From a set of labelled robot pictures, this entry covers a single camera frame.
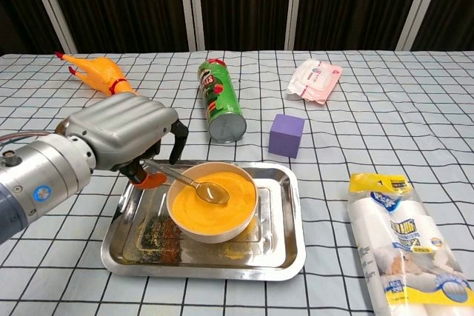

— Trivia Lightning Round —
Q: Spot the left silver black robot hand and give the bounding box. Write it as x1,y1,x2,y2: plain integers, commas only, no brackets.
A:
63,93,189,189

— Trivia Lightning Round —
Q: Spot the clear plastic spoon metal handle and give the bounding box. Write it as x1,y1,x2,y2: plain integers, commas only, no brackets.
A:
142,159,230,206

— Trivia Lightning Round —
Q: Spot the beige bowl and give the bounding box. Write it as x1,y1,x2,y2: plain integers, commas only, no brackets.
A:
166,161,258,245

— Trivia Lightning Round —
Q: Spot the rectangular stainless steel tray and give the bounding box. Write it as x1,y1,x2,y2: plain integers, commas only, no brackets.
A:
101,160,307,281

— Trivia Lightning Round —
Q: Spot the light blue checkered tablecloth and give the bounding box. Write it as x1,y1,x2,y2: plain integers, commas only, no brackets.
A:
0,50,474,316

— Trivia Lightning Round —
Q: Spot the yellow rubber chicken toy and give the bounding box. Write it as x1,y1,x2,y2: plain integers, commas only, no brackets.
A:
54,51,140,97

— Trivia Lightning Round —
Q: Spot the green Pringles chips can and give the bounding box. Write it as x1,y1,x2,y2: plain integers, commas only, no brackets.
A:
196,58,247,144

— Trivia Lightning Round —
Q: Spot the yellow powder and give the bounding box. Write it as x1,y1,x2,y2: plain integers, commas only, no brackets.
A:
172,171,257,235

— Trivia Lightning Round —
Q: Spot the purple foam cube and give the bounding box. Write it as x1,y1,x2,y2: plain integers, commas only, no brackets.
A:
268,113,306,159

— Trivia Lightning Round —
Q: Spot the pink wet wipes pack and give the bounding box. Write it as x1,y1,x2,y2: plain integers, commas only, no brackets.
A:
285,58,344,105

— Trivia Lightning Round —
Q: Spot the white rolls plastic package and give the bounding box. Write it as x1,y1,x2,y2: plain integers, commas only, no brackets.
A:
347,172,474,316

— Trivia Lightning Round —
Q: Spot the left arm wrist cable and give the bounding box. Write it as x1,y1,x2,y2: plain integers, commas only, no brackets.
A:
0,130,50,145

